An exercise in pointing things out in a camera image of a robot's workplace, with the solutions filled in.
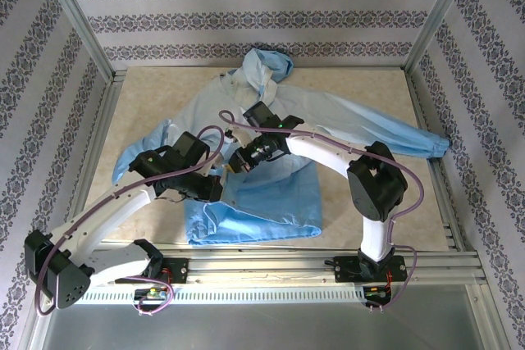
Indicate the light blue hooded jacket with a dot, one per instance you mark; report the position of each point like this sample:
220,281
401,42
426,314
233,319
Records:
270,202

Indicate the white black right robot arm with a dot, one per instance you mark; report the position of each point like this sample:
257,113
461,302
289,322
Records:
320,149

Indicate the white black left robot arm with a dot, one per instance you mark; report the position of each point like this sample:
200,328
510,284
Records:
115,206

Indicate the small controller board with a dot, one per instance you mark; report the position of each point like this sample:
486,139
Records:
376,292
152,294

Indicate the grey metal base sheet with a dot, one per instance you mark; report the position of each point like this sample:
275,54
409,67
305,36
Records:
262,327

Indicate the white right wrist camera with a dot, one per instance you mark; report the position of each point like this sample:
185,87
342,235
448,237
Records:
240,134

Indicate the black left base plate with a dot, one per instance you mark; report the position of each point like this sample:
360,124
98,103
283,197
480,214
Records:
176,271

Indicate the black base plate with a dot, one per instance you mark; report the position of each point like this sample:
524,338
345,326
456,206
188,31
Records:
346,270
176,271

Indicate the aluminium mounting rail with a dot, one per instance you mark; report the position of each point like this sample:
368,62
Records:
262,270

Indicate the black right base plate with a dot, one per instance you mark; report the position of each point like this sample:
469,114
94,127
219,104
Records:
346,270

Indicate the aluminium frame post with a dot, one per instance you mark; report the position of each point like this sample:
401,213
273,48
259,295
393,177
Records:
441,10
76,14

